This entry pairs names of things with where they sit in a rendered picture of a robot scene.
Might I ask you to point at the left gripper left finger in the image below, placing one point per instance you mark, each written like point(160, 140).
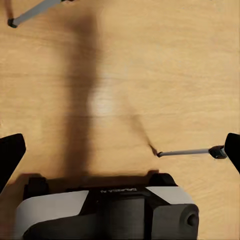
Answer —
point(12, 149)

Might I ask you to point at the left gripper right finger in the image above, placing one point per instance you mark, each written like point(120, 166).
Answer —
point(232, 149)

